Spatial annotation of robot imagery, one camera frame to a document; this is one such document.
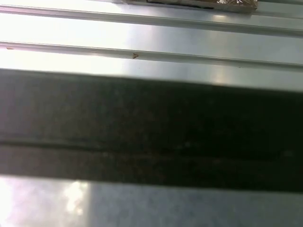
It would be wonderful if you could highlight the black open PC case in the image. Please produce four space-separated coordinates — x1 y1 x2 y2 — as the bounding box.
0 68 303 227

